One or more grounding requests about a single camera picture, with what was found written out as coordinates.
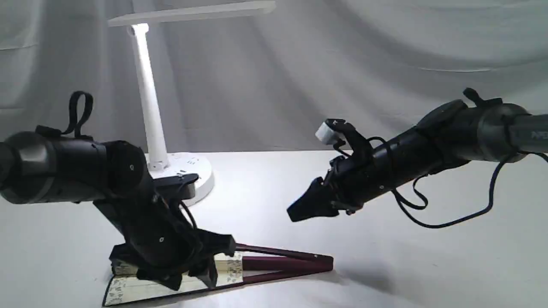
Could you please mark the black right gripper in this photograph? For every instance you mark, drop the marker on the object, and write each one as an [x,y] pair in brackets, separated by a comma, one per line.
[368,173]

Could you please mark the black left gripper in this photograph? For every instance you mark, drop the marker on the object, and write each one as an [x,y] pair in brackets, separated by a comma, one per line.
[160,243]

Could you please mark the folding paper fan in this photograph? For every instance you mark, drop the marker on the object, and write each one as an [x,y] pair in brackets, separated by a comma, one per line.
[249,265]

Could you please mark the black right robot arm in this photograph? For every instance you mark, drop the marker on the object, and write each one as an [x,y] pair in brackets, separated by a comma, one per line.
[448,137]

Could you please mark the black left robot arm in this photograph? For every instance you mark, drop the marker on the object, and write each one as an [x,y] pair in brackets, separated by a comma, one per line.
[50,165]

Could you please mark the white desk lamp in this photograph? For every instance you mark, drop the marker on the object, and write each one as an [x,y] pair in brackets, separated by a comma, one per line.
[161,163]

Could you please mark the grey backdrop cloth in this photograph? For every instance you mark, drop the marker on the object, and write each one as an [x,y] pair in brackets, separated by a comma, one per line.
[265,83]

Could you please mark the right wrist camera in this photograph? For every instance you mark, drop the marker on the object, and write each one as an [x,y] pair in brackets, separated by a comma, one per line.
[344,138]

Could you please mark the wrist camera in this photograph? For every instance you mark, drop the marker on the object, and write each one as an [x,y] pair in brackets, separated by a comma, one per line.
[179,187]
[344,138]

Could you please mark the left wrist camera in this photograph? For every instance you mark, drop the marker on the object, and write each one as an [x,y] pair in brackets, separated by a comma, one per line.
[179,187]

